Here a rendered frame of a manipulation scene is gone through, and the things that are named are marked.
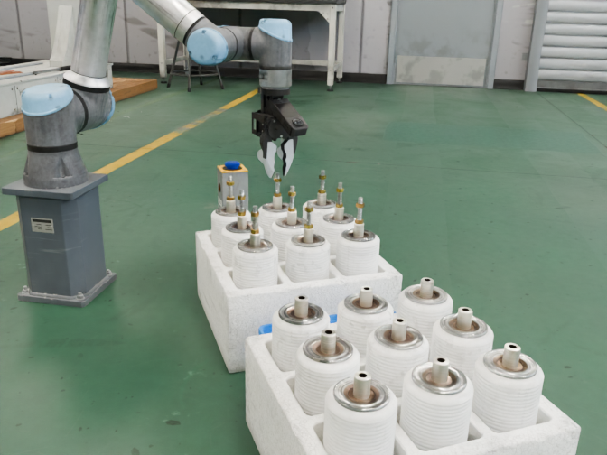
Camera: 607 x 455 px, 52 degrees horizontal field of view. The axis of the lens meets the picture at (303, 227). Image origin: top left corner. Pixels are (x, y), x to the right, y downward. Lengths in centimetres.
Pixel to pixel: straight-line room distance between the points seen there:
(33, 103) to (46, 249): 36
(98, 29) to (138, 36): 519
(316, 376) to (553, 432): 34
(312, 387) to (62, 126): 95
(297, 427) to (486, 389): 27
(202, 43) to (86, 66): 42
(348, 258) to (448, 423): 57
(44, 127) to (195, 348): 63
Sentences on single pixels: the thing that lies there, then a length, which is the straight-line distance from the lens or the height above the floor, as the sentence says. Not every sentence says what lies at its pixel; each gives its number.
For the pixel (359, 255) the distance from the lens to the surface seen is 135.
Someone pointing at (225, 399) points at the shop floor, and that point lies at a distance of 128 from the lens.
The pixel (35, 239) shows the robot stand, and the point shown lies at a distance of 167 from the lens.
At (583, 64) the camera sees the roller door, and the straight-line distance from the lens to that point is 635.
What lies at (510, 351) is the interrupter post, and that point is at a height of 28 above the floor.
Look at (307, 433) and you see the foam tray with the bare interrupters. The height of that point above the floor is 18.
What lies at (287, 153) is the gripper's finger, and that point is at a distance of 152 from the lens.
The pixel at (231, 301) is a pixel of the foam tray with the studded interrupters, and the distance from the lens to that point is 126.
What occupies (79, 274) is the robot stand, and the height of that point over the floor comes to 8.
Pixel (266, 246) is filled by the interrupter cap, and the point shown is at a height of 25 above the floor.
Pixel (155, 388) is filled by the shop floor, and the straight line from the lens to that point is 132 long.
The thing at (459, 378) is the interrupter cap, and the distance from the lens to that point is 91.
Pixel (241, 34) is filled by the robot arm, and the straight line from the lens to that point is 148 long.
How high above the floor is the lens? 74
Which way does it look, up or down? 20 degrees down
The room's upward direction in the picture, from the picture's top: 1 degrees clockwise
